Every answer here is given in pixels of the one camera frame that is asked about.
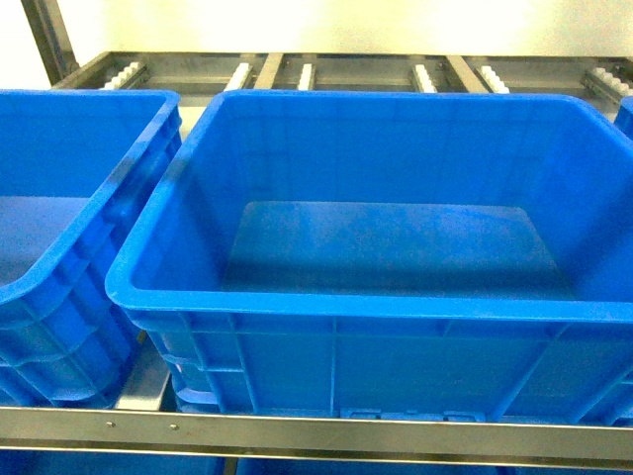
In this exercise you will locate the lower blue crate right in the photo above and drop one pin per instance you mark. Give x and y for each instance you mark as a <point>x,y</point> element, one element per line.
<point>315,467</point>

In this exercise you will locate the large blue crate centre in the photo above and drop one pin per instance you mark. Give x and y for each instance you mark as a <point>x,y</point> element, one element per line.
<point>286,213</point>

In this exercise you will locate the large blue crate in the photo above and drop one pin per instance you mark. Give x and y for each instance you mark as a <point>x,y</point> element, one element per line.
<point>286,213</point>
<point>624,118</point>
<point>77,168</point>

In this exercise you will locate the large blue crate right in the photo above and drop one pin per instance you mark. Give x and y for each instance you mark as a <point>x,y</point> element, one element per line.
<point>624,118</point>

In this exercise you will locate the lower blue crate left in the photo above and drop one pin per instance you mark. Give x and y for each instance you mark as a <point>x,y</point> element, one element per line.
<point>57,462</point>

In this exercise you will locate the steel roller rack frame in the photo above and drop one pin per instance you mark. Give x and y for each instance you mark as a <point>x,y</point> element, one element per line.
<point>571,373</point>

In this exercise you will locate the large blue crate left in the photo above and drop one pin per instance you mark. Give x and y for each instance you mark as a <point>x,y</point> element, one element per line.
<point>77,168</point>

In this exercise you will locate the steel rack front rail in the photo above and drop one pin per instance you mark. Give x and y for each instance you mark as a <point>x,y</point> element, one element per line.
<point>331,439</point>

